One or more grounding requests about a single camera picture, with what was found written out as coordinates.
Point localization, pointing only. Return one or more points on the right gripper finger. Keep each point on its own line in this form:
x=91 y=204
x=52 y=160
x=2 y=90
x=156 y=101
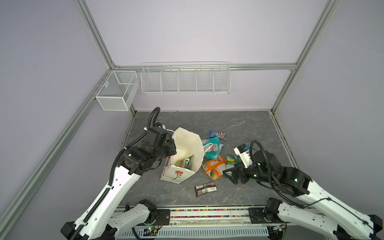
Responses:
x=235 y=178
x=235 y=170

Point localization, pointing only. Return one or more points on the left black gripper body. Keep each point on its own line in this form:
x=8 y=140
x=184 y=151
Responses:
x=167 y=147

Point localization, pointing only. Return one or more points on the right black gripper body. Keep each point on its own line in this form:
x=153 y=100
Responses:
x=239 y=173

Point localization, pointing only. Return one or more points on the brown chocolate bar wrapper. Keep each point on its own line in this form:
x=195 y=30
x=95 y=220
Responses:
x=205 y=188

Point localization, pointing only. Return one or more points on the white flower paper bag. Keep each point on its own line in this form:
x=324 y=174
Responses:
x=187 y=144

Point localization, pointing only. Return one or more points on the yellow green fox's candy bag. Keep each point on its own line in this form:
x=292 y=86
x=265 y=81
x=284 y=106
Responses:
x=185 y=163

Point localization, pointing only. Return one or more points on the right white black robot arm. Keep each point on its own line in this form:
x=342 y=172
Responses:
x=302 y=201

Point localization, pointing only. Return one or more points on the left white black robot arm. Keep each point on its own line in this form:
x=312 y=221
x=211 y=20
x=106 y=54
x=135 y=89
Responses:
x=119 y=183

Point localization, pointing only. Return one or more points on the green snack packet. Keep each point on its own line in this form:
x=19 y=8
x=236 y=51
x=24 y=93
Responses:
x=233 y=160

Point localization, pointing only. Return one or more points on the orange snack packet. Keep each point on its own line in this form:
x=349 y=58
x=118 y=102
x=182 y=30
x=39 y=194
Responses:
x=214 y=168

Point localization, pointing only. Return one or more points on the teal snack packet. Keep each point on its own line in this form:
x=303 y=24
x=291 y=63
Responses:
x=212 y=148

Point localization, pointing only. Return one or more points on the blue m&m's candy packet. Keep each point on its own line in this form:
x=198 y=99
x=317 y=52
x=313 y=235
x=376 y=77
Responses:
x=218 y=134

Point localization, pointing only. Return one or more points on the white mesh box basket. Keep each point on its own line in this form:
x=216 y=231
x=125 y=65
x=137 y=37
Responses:
x=118 y=91

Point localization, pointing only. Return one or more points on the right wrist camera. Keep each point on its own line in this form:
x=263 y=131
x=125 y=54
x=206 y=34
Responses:
x=243 y=151

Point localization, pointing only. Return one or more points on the white wire shelf basket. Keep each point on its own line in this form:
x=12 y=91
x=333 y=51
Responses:
x=186 y=78

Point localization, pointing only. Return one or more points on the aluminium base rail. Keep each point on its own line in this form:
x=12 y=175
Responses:
x=210 y=217

